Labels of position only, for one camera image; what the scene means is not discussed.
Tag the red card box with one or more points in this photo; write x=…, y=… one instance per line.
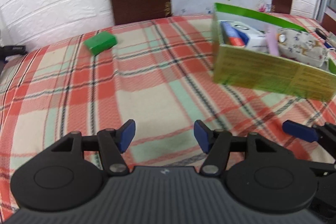
x=230, y=35

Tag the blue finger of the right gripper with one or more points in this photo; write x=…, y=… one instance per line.
x=300, y=131

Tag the brown wooden furniture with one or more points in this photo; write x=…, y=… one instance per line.
x=328, y=23

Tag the white blue carton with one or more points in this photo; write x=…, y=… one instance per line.
x=254, y=39

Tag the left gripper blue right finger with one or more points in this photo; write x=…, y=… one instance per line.
x=216, y=145

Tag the floral fabric pouch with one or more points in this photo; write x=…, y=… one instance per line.
x=302, y=47

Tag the plaid bed blanket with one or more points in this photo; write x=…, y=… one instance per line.
x=160, y=75

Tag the black marker with yellow cap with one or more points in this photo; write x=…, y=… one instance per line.
x=281, y=38

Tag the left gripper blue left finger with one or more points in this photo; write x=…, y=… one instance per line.
x=112, y=144

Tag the small green box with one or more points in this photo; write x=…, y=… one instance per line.
x=100, y=42

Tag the green cardboard box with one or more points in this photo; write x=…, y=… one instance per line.
x=270, y=71

